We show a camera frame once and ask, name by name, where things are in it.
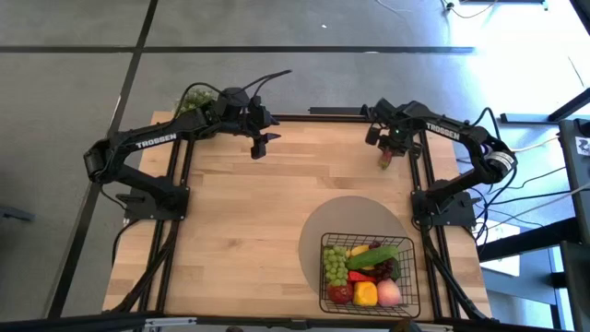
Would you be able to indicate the green grape bunch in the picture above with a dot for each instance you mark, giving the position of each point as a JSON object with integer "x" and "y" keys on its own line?
{"x": 335, "y": 265}

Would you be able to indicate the dark red grape bunch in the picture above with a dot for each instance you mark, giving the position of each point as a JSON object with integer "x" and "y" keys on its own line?
{"x": 385, "y": 267}

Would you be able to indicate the green avocado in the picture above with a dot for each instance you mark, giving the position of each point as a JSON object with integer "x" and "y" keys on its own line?
{"x": 396, "y": 273}

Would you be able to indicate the white printed marker tag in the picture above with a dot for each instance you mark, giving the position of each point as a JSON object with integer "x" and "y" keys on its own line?
{"x": 583, "y": 146}

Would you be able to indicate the pink peach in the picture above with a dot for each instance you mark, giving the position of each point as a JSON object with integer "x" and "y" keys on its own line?
{"x": 389, "y": 292}

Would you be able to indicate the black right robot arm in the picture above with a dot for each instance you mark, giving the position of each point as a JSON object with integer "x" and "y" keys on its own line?
{"x": 461, "y": 138}

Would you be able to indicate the red green chili pepper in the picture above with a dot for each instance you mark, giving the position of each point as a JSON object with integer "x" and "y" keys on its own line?
{"x": 385, "y": 159}

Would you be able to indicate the small green potted plant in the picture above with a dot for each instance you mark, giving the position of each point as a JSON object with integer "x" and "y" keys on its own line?
{"x": 193, "y": 100}

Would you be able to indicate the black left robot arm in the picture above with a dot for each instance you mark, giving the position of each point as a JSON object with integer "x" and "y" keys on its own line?
{"x": 152, "y": 140}

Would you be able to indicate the black silver crossbeam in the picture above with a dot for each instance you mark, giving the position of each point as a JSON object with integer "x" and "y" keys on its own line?
{"x": 69, "y": 323}

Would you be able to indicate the yellow bell pepper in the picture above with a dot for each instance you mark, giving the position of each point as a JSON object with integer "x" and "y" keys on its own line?
{"x": 365, "y": 294}

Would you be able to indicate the black bracket bar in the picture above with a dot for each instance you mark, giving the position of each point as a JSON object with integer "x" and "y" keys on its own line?
{"x": 336, "y": 110}

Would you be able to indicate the green cucumber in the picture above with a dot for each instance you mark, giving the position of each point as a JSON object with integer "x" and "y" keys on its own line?
{"x": 372, "y": 257}

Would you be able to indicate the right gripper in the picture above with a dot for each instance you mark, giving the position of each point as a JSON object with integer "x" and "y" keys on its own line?
{"x": 394, "y": 124}

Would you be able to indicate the grey floor object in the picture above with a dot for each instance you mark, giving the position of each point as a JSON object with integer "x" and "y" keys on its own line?
{"x": 14, "y": 213}

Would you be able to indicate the small black table camera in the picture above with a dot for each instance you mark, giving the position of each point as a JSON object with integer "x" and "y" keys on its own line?
{"x": 298, "y": 324}

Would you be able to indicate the orange carrot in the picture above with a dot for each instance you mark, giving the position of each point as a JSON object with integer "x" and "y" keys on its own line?
{"x": 359, "y": 276}

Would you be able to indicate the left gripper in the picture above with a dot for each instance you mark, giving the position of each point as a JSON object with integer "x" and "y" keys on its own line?
{"x": 239, "y": 113}

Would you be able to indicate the black stand leg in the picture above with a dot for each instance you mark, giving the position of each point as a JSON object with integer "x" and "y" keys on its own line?
{"x": 530, "y": 118}

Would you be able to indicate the grey round mat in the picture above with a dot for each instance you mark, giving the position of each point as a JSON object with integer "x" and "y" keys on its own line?
{"x": 341, "y": 216}

